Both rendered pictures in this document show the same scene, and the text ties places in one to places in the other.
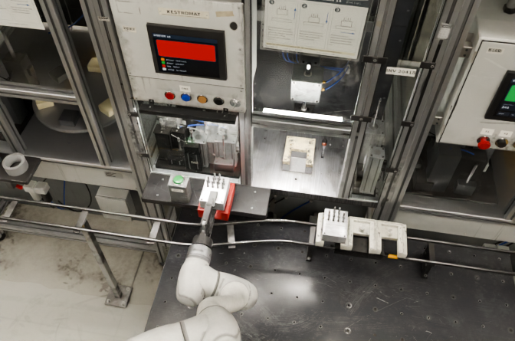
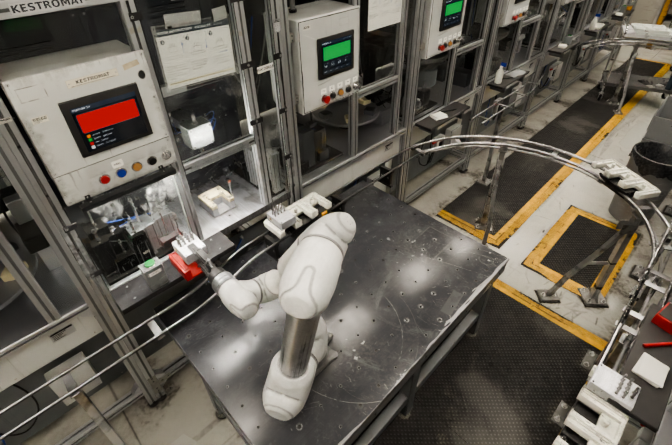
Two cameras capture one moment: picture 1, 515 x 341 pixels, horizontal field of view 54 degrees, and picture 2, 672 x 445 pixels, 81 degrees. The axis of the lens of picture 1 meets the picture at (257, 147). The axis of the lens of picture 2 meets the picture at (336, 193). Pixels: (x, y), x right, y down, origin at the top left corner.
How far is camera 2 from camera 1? 90 cm
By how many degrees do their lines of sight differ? 40
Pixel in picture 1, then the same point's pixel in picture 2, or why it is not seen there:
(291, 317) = not seen: hidden behind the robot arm
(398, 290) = not seen: hidden behind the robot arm
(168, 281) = (200, 356)
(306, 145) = (217, 191)
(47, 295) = not seen: outside the picture
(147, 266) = (140, 420)
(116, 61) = (32, 170)
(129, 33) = (41, 124)
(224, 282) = (261, 279)
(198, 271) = (239, 285)
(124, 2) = (26, 89)
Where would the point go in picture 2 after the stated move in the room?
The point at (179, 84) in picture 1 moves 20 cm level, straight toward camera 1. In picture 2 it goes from (111, 161) to (151, 173)
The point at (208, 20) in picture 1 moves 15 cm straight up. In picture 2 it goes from (118, 77) to (101, 31)
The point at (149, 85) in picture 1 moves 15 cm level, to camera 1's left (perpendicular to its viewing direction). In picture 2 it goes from (79, 179) to (34, 200)
